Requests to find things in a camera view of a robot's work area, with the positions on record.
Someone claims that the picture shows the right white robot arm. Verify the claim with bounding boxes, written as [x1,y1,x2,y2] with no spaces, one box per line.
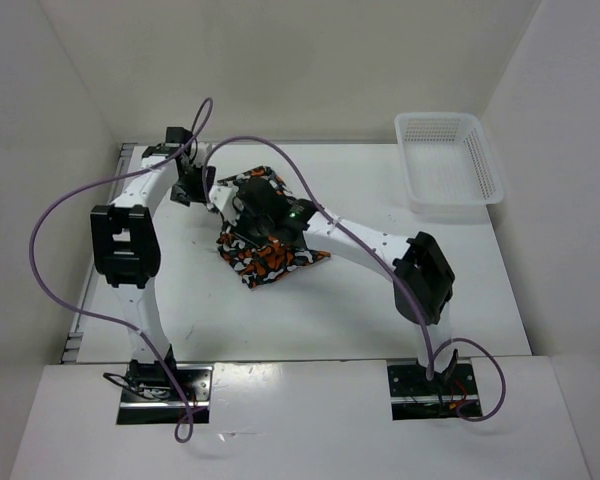
[231,178,455,393]

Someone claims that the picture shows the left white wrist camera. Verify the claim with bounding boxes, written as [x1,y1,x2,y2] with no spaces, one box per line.
[190,141,213,168]

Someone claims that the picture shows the orange camouflage shorts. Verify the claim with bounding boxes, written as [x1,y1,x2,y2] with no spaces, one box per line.
[216,166,331,289]

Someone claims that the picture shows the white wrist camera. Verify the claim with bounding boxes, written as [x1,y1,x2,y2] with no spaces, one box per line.
[190,141,213,168]
[206,184,239,225]

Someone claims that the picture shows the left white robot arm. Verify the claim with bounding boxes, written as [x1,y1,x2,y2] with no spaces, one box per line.
[90,127,215,368]

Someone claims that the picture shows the white plastic basket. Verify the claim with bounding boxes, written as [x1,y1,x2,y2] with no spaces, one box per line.
[394,112,505,214]

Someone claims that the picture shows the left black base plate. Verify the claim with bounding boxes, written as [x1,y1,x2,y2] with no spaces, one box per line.
[103,364,213,425]

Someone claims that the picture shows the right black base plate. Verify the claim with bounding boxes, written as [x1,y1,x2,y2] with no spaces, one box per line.
[386,361,483,421]

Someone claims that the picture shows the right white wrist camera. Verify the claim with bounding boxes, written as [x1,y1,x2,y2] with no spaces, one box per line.
[206,184,239,225]

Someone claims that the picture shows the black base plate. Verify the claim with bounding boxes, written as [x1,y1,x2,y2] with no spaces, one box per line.
[103,364,213,425]
[386,361,483,421]

